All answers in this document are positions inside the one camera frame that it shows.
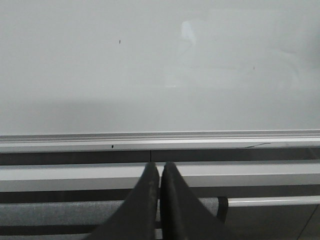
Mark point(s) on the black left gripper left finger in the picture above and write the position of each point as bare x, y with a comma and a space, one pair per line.
135, 219

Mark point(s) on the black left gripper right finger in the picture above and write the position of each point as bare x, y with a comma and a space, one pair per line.
183, 216

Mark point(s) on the whiteboard with aluminium frame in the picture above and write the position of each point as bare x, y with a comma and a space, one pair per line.
90, 75

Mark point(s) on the black end cap on rail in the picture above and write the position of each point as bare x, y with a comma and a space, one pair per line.
223, 205

